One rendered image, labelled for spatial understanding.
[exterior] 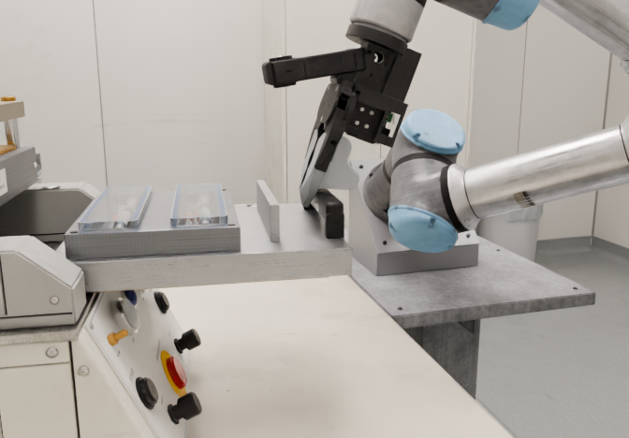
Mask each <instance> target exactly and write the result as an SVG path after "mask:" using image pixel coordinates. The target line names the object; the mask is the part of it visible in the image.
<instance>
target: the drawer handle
mask: <svg viewBox="0 0 629 438"><path fill-rule="evenodd" d="M303 209H304V210H317V211H318V212H319V214H320V215H321V216H322V217H323V218H324V219H325V237H326V238H327V239H336V238H343V237H344V204H343V203H342V201H340V200H339V199H338V198H337V197H336V196H334V195H333V194H332V193H331V192H330V191H329V190H328V189H318V190H317V192H316V194H315V196H314V199H313V200H312V202H311V203H310V205H309V207H308V208H306V207H303Z"/></svg>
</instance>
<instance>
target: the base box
mask: <svg viewBox="0 0 629 438"><path fill-rule="evenodd" d="M92 308H93V306H92ZM92 308H91V310H92ZM91 310H90V312H91ZM90 312H89V313H90ZM88 315H89V314H88ZM88 315H87V317H88ZM87 317H86V320H87ZM86 320H85V322H86ZM85 322H84V324H85ZM84 324H83V326H82V328H81V330H80V334H79V336H78V338H77V339H69V340H57V341H45V342H33V343H10V344H0V438H155V437H154V434H153V433H152V431H151V430H150V428H149V427H148V425H147V423H146V422H145V420H144V419H143V417H142V416H141V414H140V413H139V410H138V409H137V407H136V406H135V404H134V403H133V402H132V401H131V399H130V397H129V396H128V394H127V393H126V391H125V390H124V388H123V386H122V384H121V383H120V381H119V380H118V378H117V377H116V375H115V373H114V372H113V370H112V369H111V367H110V365H109V364H108V362H107V361H106V360H105V358H104V357H103V355H102V354H101V352H100V351H99V349H98V347H97V346H96V344H95V342H94V341H93V339H92V338H91V336H90V334H89V333H88V331H87V330H86V328H85V327H84Z"/></svg>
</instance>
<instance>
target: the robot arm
mask: <svg viewBox="0 0 629 438"><path fill-rule="evenodd" d="M433 1H436V2H438V3H440V4H442V5H445V6H447V7H451V8H453V9H455V10H458V11H459V12H461V13H464V14H466V15H468V16H470V17H473V18H475V19H477V20H480V21H482V23H484V24H486V23H488V24H491V25H493V26H496V27H499V28H501V29H504V30H507V31H511V30H515V29H517V28H519V27H521V26H522V25H523V24H524V23H526V22H527V20H528V19H529V18H530V17H531V16H532V14H533V13H534V11H535V9H536V8H537V6H538V4H539V5H541V6H542V7H544V8H546V9H547V10H549V11H550V12H552V13H553V14H554V15H556V16H557V17H559V18H560V19H562V20H563V21H565V22H567V23H568V24H570V25H571V26H573V27H574V28H576V29H577V30H579V31H580V33H582V34H583V35H585V36H586V37H588V38H590V39H591V40H593V41H594V42H596V43H597V44H599V45H600V46H602V47H603V48H605V49H606V50H608V51H609V52H611V53H612V54H614V55H615V56H617V57H618V61H619V65H620V68H621V69H622V70H623V71H625V72H626V73H628V74H629V0H433ZM426 3H427V0H356V3H355V5H354V7H353V10H352V13H351V16H350V21H351V23H352V24H349V26H348V29H347V32H346V34H345V36H346V37H347V38H348V39H349V40H351V41H353V42H355V43H357V44H359V45H360V48H356V49H355V48H353V49H347V50H343V51H333V52H327V53H320V54H315V55H309V56H303V57H297V58H292V55H287V56H285V55H282V54H280V55H277V56H276V57H275V58H270V59H269V61H268V62H266V63H264V64H263V65H262V73H263V79H264V82H265V83H266V84H268V85H272V86H273V88H287V87H289V86H292V85H297V83H296V82H297V81H301V80H311V79H317V78H323V77H328V76H330V82H331V83H330V84H329V85H328V87H327V89H326V91H325V93H324V95H323V97H322V99H321V102H320V105H319V108H318V112H317V118H316V121H315V123H314V128H313V131H312V134H311V137H310V140H309V144H308V148H307V152H306V155H305V161H304V164H303V169H302V173H301V178H300V188H299V190H300V200H301V205H302V206H303V207H306V208H308V207H309V205H310V203H311V202H312V200H313V199H314V197H315V194H316V192H317V190H318V189H340V190H352V189H354V188H356V187H357V186H358V182H359V175H358V173H357V172H356V171H355V170H354V169H353V168H352V167H351V166H350V165H349V162H348V158H349V155H350V153H351V150H352V145H351V142H350V141H349V139H347V138H345V137H343V134H344V132H346V133H345V134H346V135H349V136H352V137H354V138H356V139H360V140H363V141H366V142H368V143H371V144H375V143H376V144H379V143H380V144H383V145H385V146H388V147H390V150H389V152H388V155H387V157H386V159H385V160H383V161H382V162H381V163H380V164H378V165H377V166H376V167H374V168H373V169H372V170H371V171H370V172H369V174H368V176H367V178H366V180H365V182H364V184H363V190H362V191H363V197H364V200H365V203H366V205H367V206H368V208H369V209H370V211H371V212H372V213H373V214H374V215H375V216H376V217H378V218H379V219H381V220H382V221H384V222H386V223H388V229H389V232H390V234H391V236H392V237H393V238H394V239H395V240H396V241H397V242H398V243H400V244H401V245H403V246H405V247H407V248H409V249H413V250H416V251H419V252H425V253H440V252H444V251H447V250H449V249H451V248H452V247H453V246H454V245H455V244H456V242H457V240H458V238H459V236H458V233H462V232H466V231H470V230H473V229H475V228H476V226H477V224H478V222H479V220H480V219H482V218H486V217H490V216H493V215H497V214H501V213H505V212H512V211H516V210H520V209H524V208H528V207H532V206H535V205H540V204H544V203H548V202H551V201H555V200H559V199H563V198H568V197H574V196H578V195H582V194H586V193H590V192H593V191H598V190H602V189H606V188H609V187H613V186H617V185H621V184H626V183H629V114H628V116H627V117H626V119H625V120H624V122H623V123H622V124H619V125H616V126H612V127H610V128H607V129H603V130H600V131H596V132H593V133H591V134H587V135H584V136H580V137H577V138H573V139H569V140H565V141H562V142H558V143H555V144H551V145H549V146H546V147H542V148H539V149H535V150H532V151H529V152H526V153H520V154H517V155H513V156H510V157H507V158H504V159H501V160H497V161H494V162H490V163H488V164H484V165H481V166H478V167H474V168H468V169H466V168H463V167H461V166H460V165H458V164H457V157H458V154H459V153H460V152H461V151H462V149H463V145H464V143H465V133H464V131H463V129H462V127H461V125H460V124H459V123H458V122H457V121H455V120H454V119H453V118H452V117H451V116H449V115H447V114H446V113H443V112H442V111H439V110H436V109H418V110H415V111H412V112H411V113H409V114H408V115H407V117H406V118H405V120H404V121H403V122H402V120H403V117H404V114H405V113H406V110H407V107H408V104H406V103H404V100H405V98H406V96H407V93H408V90H409V88H410V85H411V82H412V80H413V77H414V75H415V73H416V70H417V66H418V63H419V60H420V58H421V55H422V53H420V52H417V51H413V50H411V49H408V48H407V47H408V45H407V43H410V42H411V41H412V40H413V37H414V34H415V32H416V29H417V25H418V23H419V20H420V17H421V15H422V12H423V9H424V7H425V5H426ZM375 54H376V56H377V60H376V62H375V61H374V60H375V59H376V56H375ZM391 112H394V113H396V114H399V115H401V116H400V119H399V121H398V123H397V126H396V128H395V131H394V134H393V136H392V137H389V136H388V135H389V133H390V129H387V128H386V124H387V122H388V123H390V122H391V119H392V117H393V114H391ZM399 129H400V130H399Z"/></svg>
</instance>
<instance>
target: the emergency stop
mask: <svg viewBox="0 0 629 438"><path fill-rule="evenodd" d="M166 363H167V367H168V372H169V375H170V377H171V379H172V381H173V382H174V384H175V385H176V387H177V388H179V389H182V388H184V387H186V384H187V377H186V374H185V371H184V368H183V365H182V364H181V362H180V361H179V360H178V359H177V358H176V357H174V356H171V357H169V358H167V360H166Z"/></svg>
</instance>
